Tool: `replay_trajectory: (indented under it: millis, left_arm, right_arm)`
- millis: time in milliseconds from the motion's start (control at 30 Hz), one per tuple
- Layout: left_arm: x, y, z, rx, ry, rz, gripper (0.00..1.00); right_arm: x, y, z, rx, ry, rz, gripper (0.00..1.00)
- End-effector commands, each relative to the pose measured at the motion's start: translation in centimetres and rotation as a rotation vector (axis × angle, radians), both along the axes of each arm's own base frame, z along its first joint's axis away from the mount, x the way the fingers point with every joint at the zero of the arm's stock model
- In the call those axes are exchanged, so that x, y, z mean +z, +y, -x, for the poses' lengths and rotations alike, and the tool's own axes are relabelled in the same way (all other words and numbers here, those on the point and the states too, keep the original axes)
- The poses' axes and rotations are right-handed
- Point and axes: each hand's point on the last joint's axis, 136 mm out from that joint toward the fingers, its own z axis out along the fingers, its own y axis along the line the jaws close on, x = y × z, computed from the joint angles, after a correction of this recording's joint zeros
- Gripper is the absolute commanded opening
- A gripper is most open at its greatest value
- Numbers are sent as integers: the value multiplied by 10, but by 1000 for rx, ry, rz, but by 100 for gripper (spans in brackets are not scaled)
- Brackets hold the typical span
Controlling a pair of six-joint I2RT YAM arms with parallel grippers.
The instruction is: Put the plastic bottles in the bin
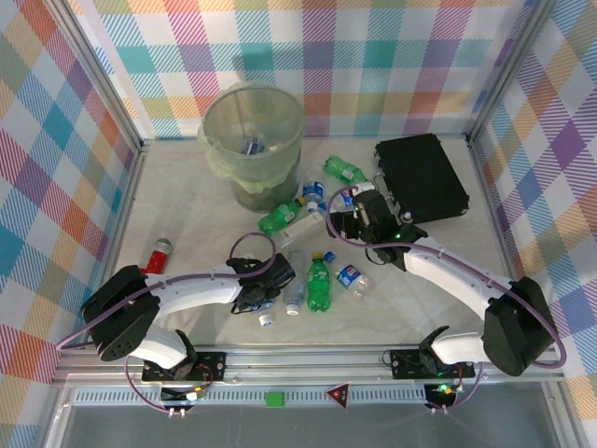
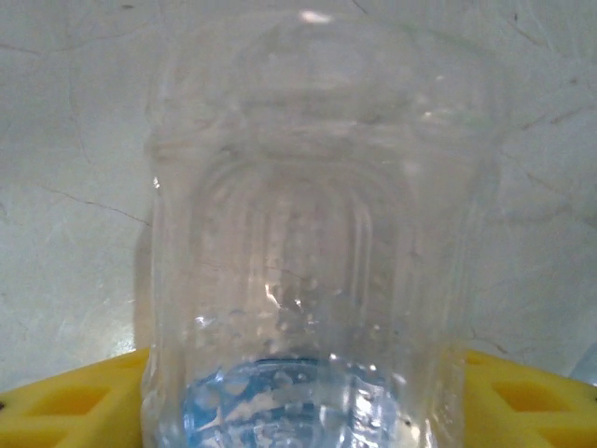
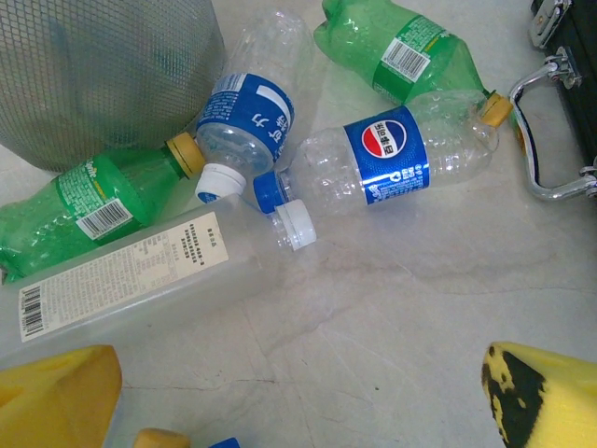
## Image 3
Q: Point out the blue label bottle white cap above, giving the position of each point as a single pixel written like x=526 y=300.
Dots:
x=247 y=112

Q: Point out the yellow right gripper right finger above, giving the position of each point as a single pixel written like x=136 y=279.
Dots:
x=555 y=401

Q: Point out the square clear bottle white label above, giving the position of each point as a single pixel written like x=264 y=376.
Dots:
x=116 y=275

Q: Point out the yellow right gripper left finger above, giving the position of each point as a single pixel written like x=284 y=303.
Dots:
x=51 y=401

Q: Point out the clear Pepsi bottle blue cap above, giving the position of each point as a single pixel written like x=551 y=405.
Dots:
x=392 y=154

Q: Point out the black case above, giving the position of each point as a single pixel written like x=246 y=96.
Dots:
x=583 y=70

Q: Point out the grey mesh bin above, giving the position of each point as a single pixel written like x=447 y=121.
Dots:
x=102 y=79

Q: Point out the green Sprite bottle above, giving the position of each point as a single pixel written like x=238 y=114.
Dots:
x=161 y=441
x=74 y=210
x=373 y=42

